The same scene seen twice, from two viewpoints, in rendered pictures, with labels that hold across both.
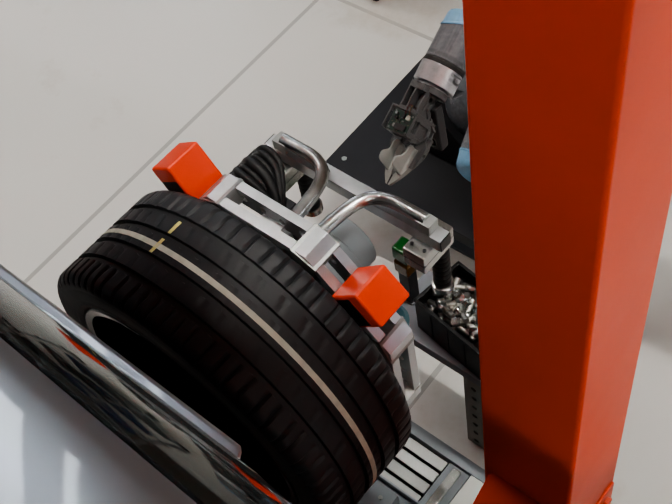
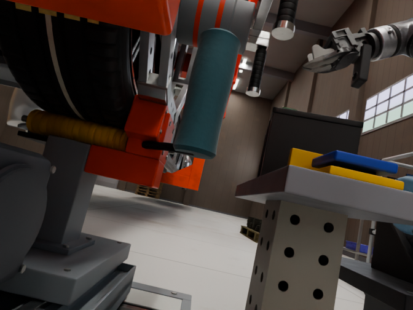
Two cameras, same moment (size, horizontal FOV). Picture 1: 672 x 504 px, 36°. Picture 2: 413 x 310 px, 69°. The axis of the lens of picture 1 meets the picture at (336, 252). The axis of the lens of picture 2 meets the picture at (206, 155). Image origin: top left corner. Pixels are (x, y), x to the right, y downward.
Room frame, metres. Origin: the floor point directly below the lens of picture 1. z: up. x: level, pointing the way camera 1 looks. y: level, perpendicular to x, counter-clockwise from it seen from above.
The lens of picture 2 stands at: (0.63, -0.47, 0.39)
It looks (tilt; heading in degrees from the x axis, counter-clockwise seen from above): 9 degrees up; 40
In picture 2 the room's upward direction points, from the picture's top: 13 degrees clockwise
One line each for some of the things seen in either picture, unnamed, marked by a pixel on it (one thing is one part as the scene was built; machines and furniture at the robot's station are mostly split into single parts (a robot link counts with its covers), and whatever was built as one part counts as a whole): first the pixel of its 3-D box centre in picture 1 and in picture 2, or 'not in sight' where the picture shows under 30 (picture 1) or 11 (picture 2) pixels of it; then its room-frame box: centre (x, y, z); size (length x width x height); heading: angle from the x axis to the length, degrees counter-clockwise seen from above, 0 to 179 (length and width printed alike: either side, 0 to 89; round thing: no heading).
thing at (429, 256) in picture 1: (428, 244); not in sight; (1.09, -0.17, 0.93); 0.09 x 0.05 x 0.05; 129
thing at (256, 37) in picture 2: (289, 164); (254, 40); (1.35, 0.05, 0.93); 0.09 x 0.05 x 0.05; 129
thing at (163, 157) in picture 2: not in sight; (133, 146); (1.07, 0.13, 0.48); 0.16 x 0.12 x 0.17; 129
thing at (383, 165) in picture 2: not in sight; (350, 169); (1.00, -0.38, 0.47); 0.07 x 0.07 x 0.02; 39
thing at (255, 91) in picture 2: (307, 186); (257, 71); (1.37, 0.03, 0.83); 0.04 x 0.04 x 0.16
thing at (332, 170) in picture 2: not in sight; (348, 180); (1.00, -0.38, 0.45); 0.08 x 0.08 x 0.01; 39
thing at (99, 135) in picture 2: not in sight; (81, 131); (0.98, 0.23, 0.49); 0.29 x 0.06 x 0.06; 129
